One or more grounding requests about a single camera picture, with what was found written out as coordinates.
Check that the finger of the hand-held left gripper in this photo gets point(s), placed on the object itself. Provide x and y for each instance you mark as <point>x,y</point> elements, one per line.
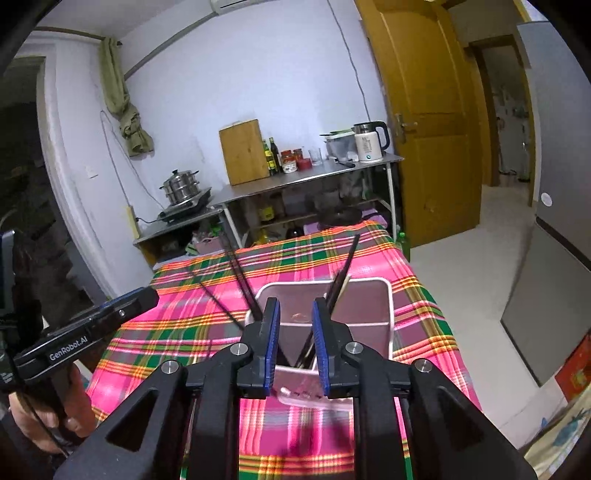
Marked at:
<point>131,304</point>

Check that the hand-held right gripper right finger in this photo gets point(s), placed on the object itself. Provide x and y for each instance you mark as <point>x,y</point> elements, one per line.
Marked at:
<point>321,346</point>

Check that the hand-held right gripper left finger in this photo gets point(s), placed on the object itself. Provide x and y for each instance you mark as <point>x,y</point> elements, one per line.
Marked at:
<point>271,346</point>

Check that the bunch of black chopsticks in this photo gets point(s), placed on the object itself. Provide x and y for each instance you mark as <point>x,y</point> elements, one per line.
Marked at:
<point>333,290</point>

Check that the pink plastic utensil holder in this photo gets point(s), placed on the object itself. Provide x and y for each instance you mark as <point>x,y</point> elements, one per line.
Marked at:
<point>369,314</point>

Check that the cream chopstick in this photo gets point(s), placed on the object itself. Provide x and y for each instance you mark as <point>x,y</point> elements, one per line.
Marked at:
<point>344,287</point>

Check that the person's left hand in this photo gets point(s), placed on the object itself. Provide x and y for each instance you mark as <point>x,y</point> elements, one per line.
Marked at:
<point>78,406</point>

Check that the pink plaid tablecloth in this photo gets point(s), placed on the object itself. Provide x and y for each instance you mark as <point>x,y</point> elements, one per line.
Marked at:
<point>184,323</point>

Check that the low steel cabinet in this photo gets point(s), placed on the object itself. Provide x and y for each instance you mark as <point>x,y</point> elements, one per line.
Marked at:
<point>157,240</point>

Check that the yellow power strip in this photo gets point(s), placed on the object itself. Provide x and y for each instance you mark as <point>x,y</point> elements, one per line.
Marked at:
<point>132,221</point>

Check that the black induction cooker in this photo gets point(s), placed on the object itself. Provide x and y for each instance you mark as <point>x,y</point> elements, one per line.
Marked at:
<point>184,210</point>

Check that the steel steamer pot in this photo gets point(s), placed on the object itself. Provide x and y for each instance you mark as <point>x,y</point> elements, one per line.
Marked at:
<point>181,187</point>

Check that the green plastic bottle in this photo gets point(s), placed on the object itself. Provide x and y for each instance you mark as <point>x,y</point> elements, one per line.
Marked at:
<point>404,247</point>

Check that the black wok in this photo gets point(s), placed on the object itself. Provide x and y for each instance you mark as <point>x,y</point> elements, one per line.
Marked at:
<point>340,217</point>

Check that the stainless steel table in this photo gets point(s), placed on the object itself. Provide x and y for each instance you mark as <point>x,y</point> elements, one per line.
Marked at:
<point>304,177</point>

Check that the small red container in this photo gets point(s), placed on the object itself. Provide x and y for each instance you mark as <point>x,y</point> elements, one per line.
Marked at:
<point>304,164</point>

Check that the yellow label bottle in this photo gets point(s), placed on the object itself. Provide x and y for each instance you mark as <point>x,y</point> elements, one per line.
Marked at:
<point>267,159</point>

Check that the wooden cutting board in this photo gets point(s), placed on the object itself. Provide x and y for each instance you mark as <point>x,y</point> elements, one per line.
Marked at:
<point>244,152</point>

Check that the dark oil bottle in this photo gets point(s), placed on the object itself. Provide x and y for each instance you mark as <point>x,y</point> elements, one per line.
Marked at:
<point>275,157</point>

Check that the clear drinking glass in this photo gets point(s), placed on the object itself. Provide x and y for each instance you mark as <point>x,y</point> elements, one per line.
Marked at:
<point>315,157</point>

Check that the olive green curtain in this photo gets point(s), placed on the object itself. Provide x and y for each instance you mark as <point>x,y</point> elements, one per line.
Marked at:
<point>124,115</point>

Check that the grey dish container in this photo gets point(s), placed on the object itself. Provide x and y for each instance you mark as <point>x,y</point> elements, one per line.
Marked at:
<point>340,146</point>

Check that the white electric kettle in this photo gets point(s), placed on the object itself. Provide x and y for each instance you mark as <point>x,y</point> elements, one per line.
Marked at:
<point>369,145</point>

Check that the yellow wooden door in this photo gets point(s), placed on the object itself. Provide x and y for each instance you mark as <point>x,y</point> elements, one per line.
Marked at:
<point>425,138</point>

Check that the red cardboard box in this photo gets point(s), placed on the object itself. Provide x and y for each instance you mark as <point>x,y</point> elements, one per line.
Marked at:
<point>575,369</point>

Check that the grey refrigerator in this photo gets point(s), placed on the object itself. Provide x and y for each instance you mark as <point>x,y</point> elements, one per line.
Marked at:
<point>558,207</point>

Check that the white air conditioner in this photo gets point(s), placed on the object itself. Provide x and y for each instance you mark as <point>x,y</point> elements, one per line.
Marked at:
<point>233,4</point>

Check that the white wall switch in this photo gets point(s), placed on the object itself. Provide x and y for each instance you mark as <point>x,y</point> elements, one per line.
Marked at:
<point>93,172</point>

